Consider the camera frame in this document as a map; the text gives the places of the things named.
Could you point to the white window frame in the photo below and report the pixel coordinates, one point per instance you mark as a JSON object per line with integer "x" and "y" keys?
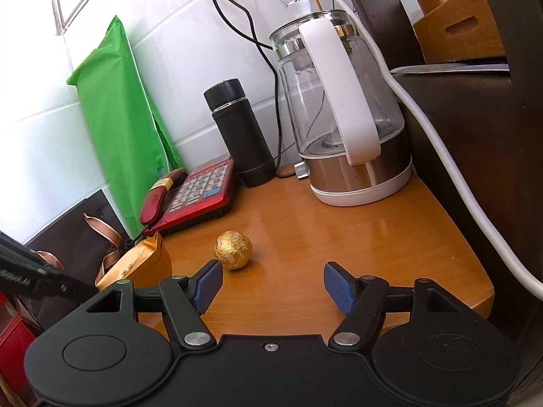
{"x": 63, "y": 4}

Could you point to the green plastic bag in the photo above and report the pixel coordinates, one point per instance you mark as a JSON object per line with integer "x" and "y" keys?
{"x": 118, "y": 114}

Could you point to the glass electric kettle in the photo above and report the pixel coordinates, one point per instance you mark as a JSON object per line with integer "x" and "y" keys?
{"x": 360, "y": 178}

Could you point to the patterned mat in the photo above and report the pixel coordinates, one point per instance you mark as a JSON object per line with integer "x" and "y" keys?
{"x": 449, "y": 67}

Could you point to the dark wooden cabinet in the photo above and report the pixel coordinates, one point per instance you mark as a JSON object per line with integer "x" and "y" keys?
{"x": 466, "y": 135}

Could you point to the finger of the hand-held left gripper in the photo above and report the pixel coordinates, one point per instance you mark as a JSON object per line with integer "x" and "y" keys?
{"x": 68, "y": 286}

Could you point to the wooden tea tray box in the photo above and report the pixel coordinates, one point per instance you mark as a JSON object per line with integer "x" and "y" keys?
{"x": 466, "y": 29}

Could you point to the white charger plug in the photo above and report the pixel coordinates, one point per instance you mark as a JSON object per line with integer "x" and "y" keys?
{"x": 299, "y": 6}

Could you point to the wooden nightstand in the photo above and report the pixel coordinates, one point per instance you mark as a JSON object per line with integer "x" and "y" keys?
{"x": 297, "y": 241}

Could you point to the black paper gift bag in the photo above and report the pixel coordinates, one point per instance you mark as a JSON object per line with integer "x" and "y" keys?
{"x": 68, "y": 229}

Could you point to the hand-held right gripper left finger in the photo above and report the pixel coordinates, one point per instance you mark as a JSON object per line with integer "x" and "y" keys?
{"x": 208, "y": 286}

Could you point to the black thermos bottle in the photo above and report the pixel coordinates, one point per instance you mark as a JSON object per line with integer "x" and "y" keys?
{"x": 242, "y": 135}

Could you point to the gold foil ball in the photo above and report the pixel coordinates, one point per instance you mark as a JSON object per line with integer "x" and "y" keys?
{"x": 233, "y": 250}

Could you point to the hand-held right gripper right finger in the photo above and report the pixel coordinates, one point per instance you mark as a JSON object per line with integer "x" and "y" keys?
{"x": 339, "y": 288}

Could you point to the row of red gift bags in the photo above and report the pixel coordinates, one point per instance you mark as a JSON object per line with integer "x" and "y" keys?
{"x": 12, "y": 347}

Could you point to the gold foil packet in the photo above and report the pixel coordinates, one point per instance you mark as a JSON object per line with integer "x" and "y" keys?
{"x": 144, "y": 263}

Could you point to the red telephone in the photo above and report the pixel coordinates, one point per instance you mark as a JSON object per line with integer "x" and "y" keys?
{"x": 199, "y": 195}

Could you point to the dark curved chair back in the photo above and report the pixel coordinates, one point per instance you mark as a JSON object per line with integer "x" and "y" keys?
{"x": 521, "y": 17}

